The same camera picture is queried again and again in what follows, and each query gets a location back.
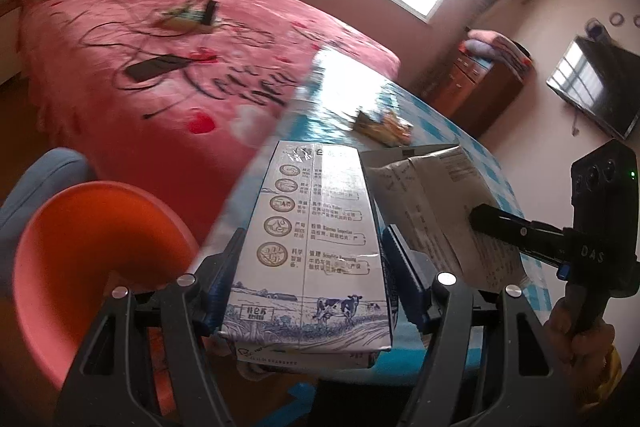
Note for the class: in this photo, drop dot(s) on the blue chair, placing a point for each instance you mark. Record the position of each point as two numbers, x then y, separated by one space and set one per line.
45 172

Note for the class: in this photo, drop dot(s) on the black phone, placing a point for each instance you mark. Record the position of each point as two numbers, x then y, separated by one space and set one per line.
155 68

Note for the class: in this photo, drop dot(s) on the small yellow blue snack packet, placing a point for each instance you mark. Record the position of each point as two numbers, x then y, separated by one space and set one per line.
385 127

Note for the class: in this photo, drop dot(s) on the white power strip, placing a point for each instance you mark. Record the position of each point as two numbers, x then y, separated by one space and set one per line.
182 22

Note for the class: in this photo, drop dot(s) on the wall television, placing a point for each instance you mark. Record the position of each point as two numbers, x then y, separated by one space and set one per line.
595 87

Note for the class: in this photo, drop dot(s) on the orange plastic bin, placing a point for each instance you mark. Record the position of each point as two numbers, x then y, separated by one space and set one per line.
100 232

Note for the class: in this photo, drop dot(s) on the black charger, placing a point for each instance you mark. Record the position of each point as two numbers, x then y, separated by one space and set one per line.
210 9

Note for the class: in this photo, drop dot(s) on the bed with pink bedspread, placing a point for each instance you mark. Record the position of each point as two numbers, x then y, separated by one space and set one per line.
100 117

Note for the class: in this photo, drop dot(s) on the brown wooden cabinet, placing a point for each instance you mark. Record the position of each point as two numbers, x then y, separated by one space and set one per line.
480 102

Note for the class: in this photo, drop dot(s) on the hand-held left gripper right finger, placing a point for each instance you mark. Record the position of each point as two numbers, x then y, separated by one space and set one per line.
407 272

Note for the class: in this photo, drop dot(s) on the white blue milk carton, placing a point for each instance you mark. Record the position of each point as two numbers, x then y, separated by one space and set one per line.
310 227

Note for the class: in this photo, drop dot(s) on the person's right hand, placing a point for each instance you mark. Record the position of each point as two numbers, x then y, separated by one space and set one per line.
582 357

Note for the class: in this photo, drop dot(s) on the grey white carton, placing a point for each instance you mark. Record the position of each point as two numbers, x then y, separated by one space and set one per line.
425 192

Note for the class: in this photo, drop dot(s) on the stack of folded blankets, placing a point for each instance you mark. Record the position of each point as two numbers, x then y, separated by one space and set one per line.
495 47

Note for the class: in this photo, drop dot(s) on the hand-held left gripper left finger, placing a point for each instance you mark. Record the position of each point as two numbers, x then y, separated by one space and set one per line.
222 292

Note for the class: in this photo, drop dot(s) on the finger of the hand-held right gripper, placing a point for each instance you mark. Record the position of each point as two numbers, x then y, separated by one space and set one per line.
520 232

